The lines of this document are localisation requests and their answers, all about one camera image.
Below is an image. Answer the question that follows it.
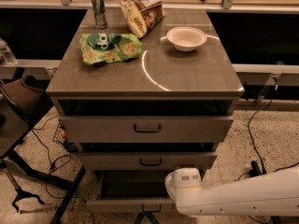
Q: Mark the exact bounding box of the grey bottom drawer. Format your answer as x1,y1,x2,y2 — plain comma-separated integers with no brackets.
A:
88,170,176,213

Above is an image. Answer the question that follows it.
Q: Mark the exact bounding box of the grey drawer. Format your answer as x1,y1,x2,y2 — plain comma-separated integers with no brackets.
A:
59,116,234,143
88,170,176,213
78,152,217,171

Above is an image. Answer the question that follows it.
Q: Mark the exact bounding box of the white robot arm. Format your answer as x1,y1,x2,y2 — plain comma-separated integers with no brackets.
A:
164,167,299,217

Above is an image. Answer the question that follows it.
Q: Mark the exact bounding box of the grey drawer cabinet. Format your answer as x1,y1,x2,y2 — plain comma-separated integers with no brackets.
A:
45,8,245,179

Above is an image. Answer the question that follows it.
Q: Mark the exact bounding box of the grey top drawer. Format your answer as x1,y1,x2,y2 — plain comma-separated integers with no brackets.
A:
59,116,234,143

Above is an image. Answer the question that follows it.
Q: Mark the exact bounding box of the grey middle drawer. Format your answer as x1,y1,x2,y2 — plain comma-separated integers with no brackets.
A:
78,152,217,171

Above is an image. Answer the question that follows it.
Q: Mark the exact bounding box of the white paper bowl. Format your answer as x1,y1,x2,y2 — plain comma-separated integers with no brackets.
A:
166,27,206,52

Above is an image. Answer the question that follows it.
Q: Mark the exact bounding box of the green chip bag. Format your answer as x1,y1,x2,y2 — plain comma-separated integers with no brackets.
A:
79,33,142,66

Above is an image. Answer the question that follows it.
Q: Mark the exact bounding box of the yellow brown snack bag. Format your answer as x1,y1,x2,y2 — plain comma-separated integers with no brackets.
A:
118,0,164,38

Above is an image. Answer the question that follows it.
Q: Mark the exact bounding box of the black metal floor stand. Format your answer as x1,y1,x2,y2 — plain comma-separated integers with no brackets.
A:
249,161,282,224

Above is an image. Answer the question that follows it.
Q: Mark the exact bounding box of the brown chair seat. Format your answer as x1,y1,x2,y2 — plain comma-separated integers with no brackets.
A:
1,76,45,119

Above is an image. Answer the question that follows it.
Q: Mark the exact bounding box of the dark side table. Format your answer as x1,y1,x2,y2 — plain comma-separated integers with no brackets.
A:
0,99,85,224

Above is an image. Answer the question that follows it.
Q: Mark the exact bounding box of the clear plastic bottle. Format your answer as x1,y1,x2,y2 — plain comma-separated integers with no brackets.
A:
0,38,18,65

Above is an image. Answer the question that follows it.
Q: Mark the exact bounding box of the black tripod stand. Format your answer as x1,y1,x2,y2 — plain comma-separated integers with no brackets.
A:
0,160,44,211

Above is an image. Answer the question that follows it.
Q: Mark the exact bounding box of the wire basket with items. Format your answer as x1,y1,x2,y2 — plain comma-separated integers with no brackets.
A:
52,124,78,153

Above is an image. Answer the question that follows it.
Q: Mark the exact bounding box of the black floor cable right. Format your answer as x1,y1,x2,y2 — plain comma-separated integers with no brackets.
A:
236,98,299,224

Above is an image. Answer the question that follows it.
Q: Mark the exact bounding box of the black floor cable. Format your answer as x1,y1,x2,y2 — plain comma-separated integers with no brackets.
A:
236,98,299,224
30,114,96,224

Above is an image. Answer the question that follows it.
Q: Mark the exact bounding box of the black floor cable left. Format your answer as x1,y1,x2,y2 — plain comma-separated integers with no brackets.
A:
30,114,96,224

